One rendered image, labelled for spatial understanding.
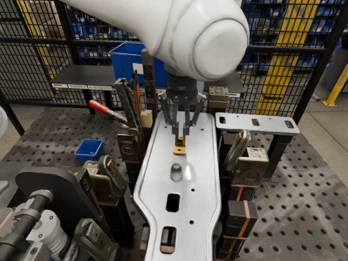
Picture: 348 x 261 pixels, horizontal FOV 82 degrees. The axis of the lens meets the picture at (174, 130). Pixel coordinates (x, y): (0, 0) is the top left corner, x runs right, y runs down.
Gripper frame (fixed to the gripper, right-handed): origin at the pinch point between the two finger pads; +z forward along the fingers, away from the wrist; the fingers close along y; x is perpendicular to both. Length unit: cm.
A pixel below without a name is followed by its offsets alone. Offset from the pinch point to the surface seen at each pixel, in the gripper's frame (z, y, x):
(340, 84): 75, 184, 206
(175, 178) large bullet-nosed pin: 3.6, 0.0, -14.4
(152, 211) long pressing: 4.6, -4.5, -23.5
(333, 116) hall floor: 105, 177, 179
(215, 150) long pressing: 5.0, 11.1, -1.0
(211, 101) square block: 1.6, 10.3, 23.2
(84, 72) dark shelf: 2, -53, 45
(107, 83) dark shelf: 1.7, -36.6, 33.8
